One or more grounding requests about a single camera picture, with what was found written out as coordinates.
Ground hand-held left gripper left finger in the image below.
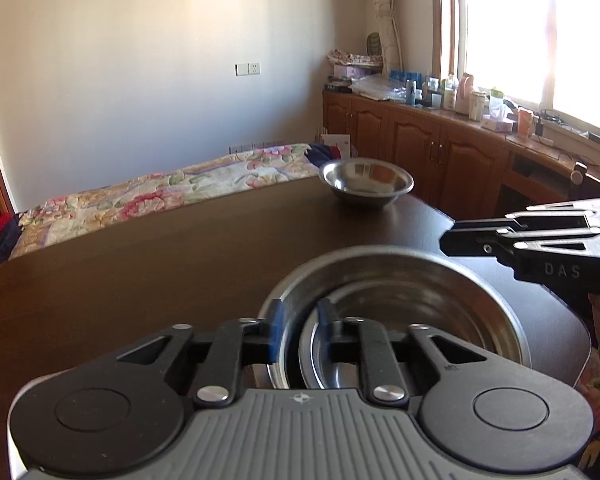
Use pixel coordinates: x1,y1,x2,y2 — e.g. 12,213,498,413
115,298,285,409

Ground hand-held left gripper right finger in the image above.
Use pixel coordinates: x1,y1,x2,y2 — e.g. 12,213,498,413
317,298,488,409

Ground large steel bowl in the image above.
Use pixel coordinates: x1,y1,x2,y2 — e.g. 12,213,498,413
256,246,532,391

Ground medium steel bowl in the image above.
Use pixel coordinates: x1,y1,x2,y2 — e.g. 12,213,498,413
297,282,483,391

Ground white tissue box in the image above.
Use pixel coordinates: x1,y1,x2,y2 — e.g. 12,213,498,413
481,113,514,134

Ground wooden cabinet row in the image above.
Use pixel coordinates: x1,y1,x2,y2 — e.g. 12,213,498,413
322,89,600,222

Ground small steel bowl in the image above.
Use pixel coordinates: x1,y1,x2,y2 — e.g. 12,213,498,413
318,158,414,207

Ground pink and white appliance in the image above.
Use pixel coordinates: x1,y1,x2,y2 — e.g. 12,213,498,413
454,72,476,115

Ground white plastic bottle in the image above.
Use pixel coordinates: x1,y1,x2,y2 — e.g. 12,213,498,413
442,73,459,110

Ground white paper box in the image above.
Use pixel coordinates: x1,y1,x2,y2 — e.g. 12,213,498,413
321,133,352,160

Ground clear plastic bags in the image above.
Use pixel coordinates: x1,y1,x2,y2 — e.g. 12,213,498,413
350,73,422,104

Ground floral bedspread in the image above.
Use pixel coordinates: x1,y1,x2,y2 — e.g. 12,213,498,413
7,142,333,261

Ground window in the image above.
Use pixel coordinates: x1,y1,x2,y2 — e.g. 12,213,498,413
430,0,600,128

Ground pink tissue box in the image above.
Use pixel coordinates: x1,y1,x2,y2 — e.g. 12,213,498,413
332,64,367,81

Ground folded patterned cloth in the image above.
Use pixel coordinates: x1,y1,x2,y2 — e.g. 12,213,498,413
327,48,384,67

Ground patterned curtain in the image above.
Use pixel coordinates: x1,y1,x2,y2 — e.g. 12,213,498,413
366,0,407,77

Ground red cloth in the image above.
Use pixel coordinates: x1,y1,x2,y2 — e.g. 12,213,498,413
0,212,22,243

